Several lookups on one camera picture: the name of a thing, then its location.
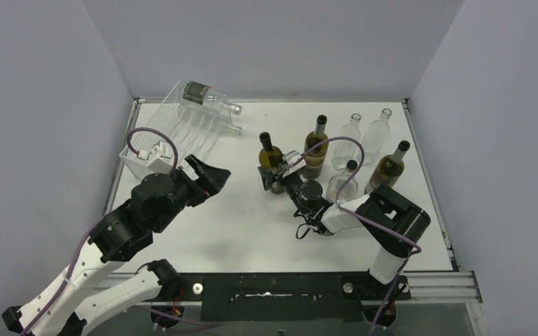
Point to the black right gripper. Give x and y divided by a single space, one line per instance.
277 175

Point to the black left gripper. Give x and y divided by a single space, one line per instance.
197 180

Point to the dark green wine bottle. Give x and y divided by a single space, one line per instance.
270 156

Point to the white wire wine rack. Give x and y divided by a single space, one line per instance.
168 129

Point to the brown bottle with tan label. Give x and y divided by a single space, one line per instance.
314 161

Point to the clear bottle with brown cap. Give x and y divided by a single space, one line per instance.
337 184

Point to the olive bottle with black cap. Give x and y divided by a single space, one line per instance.
389 168

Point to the clear square glass bottle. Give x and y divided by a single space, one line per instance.
375 137

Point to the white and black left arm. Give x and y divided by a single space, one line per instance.
70 305

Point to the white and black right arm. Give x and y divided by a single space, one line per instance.
393 221

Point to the clear bottle in rack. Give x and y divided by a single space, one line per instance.
208 121

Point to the clear bottle with dark label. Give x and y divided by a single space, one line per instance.
204 95

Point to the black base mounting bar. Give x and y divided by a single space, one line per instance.
289 296

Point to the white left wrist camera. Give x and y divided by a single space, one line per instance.
159 159

